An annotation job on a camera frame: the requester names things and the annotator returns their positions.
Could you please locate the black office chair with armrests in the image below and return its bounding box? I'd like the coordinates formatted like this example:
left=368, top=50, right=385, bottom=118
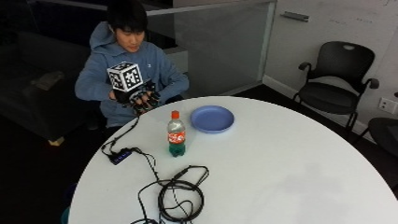
left=293, top=40, right=381, bottom=133

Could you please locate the thin black glove cable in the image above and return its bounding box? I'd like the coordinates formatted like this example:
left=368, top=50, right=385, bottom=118
left=101, top=115, right=143, bottom=157

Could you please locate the white wall socket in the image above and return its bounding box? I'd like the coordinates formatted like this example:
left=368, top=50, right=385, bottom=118
left=377, top=97, right=398, bottom=115

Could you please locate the black usb hub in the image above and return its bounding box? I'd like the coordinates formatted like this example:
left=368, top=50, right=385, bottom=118
left=108, top=147, right=135, bottom=166

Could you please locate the white marker cube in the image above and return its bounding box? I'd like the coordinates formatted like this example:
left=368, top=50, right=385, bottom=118
left=105, top=61, right=144, bottom=93

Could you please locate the green soda bottle orange cap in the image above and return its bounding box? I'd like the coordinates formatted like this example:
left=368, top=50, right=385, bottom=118
left=167, top=110, right=188, bottom=158

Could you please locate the coiled black cable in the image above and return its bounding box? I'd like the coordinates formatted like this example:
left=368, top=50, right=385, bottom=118
left=129, top=147, right=211, bottom=224

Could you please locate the glass partition panel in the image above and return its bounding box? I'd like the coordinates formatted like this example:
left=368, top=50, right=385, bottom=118
left=145, top=0, right=278, bottom=96

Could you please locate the grey door handle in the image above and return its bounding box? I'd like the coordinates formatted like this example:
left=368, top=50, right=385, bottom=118
left=280, top=10, right=312, bottom=23

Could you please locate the dark sofa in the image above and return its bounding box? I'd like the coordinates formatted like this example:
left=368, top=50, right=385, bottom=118
left=0, top=30, right=107, bottom=147

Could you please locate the grey object on sofa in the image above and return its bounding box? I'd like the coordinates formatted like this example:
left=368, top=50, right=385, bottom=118
left=29, top=70, right=67, bottom=91

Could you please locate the the person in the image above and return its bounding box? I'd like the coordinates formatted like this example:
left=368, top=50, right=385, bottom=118
left=73, top=0, right=191, bottom=129

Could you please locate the blue plastic plate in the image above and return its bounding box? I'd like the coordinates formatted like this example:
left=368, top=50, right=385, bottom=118
left=189, top=105, right=237, bottom=134

